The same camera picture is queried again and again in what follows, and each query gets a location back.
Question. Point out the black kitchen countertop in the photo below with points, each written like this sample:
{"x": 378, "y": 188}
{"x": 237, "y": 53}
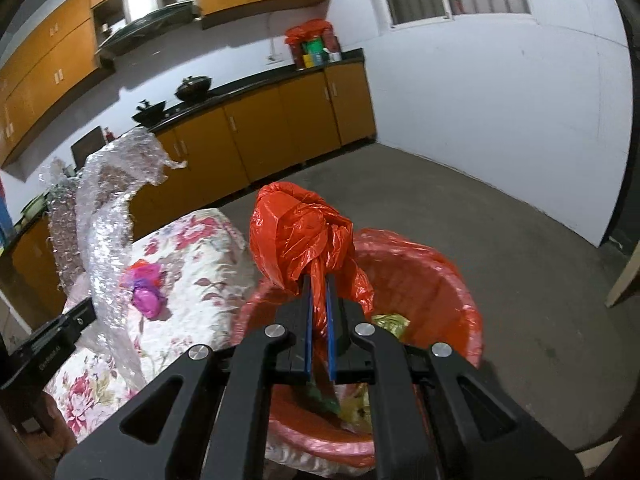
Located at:
{"x": 250, "y": 85}

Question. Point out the green basin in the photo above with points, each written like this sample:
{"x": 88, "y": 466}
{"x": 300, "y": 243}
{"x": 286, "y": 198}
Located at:
{"x": 32, "y": 207}

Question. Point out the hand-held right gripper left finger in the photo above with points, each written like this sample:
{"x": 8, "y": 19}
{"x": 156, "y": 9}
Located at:
{"x": 307, "y": 320}

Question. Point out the blue hanging cloth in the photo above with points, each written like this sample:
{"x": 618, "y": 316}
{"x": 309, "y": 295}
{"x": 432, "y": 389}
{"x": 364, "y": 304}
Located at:
{"x": 5, "y": 225}

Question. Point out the white cup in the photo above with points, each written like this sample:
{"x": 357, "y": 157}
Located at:
{"x": 334, "y": 56}

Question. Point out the orange bag covering containers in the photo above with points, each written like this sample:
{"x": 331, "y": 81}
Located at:
{"x": 307, "y": 30}

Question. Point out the orange plastic bag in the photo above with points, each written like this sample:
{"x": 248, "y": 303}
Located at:
{"x": 290, "y": 230}

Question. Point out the black pot with lid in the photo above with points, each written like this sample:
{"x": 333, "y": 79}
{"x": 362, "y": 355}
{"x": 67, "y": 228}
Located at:
{"x": 194, "y": 89}

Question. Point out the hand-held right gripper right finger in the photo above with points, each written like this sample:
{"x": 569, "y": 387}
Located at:
{"x": 332, "y": 320}

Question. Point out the wooden lower kitchen cabinets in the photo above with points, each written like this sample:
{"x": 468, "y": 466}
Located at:
{"x": 300, "y": 115}

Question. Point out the black wok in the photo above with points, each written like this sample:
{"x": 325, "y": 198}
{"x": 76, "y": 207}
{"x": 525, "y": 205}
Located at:
{"x": 150, "y": 112}

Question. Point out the steel range hood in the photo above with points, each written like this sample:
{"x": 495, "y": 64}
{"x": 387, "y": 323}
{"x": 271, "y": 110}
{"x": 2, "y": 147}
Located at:
{"x": 145, "y": 15}

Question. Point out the dark cutting board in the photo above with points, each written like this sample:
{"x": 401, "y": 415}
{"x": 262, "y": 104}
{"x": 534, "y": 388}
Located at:
{"x": 87, "y": 147}

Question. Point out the yellow plastic wrapper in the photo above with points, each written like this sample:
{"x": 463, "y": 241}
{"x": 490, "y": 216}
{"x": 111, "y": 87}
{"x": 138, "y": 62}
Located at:
{"x": 392, "y": 324}

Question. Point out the orange lined waste basket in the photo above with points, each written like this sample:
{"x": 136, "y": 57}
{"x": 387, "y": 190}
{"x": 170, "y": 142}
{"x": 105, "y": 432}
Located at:
{"x": 425, "y": 280}

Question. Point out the clear bubble wrap sheet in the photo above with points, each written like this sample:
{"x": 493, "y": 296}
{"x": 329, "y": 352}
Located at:
{"x": 105, "y": 210}

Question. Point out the purple plastic bag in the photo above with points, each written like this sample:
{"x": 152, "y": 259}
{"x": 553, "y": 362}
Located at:
{"x": 147, "y": 300}

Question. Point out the green plastic bag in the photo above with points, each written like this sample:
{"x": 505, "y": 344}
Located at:
{"x": 322, "y": 397}

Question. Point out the green box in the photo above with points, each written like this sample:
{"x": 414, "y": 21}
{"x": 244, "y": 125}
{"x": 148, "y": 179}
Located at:
{"x": 315, "y": 52}

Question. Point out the beige wooden board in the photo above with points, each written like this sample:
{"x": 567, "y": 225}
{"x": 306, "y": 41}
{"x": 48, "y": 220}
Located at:
{"x": 622, "y": 275}

